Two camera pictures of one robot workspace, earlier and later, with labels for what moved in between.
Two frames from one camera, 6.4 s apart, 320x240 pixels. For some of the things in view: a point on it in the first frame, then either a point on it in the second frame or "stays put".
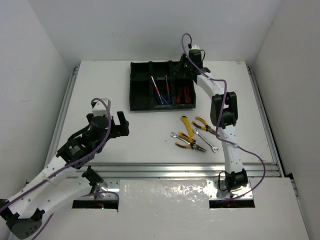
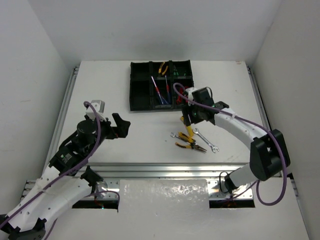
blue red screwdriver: (157, 89) stays put
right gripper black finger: (180, 67) → (187, 118)
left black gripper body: (116, 127) stays put
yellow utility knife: (184, 118) stays put
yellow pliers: (191, 141) stays put
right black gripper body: (188, 66) → (194, 110)
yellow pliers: (206, 127) → (160, 68)
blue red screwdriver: (168, 97) stays put
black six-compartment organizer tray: (153, 85) stays put
